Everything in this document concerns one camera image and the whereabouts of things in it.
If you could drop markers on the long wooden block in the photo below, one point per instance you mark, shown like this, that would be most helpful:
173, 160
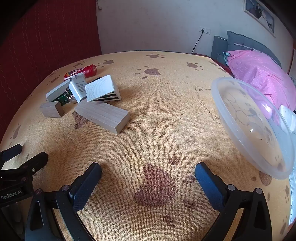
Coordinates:
104, 114

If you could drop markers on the framed wall photo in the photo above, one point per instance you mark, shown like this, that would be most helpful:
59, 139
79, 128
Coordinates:
261, 16

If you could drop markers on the white wall charger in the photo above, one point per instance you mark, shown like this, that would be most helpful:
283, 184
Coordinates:
78, 89

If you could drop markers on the black striped wedge block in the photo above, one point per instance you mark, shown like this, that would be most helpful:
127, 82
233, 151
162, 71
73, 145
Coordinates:
99, 88

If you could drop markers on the white wall socket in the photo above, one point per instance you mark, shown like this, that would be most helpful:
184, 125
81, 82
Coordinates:
205, 30

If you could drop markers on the grey rectangular block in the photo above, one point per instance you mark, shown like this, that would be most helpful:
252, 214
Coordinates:
57, 91

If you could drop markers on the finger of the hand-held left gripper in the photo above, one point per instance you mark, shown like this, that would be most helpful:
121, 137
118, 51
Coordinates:
37, 160
11, 151

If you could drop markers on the white pillow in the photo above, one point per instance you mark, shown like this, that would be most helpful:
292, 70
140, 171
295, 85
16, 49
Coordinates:
288, 115

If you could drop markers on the red curtain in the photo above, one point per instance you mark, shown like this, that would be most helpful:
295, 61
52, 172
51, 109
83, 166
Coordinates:
46, 34

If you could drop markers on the yellow paw print blanket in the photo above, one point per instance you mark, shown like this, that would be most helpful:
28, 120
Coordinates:
150, 104

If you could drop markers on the green key tag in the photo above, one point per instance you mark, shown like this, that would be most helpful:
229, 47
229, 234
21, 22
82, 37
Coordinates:
62, 98

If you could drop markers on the clear plastic bowl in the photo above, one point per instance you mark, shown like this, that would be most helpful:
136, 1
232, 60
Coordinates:
249, 129

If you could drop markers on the pink dotted quilt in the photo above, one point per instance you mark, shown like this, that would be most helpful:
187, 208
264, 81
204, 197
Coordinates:
259, 67

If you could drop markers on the small wooden block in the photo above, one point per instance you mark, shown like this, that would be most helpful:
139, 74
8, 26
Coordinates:
52, 110

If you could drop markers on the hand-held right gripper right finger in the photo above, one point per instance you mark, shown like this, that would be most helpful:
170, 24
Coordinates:
208, 185

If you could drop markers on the grey padded headboard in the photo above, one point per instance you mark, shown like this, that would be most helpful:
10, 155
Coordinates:
242, 41

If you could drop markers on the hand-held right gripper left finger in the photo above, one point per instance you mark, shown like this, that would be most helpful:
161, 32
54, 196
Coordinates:
85, 185

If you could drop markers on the white patterned mattress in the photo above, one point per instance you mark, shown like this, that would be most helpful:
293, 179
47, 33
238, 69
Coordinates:
292, 197

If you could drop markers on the red candy tube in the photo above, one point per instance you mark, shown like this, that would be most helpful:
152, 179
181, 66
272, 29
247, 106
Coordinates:
81, 71

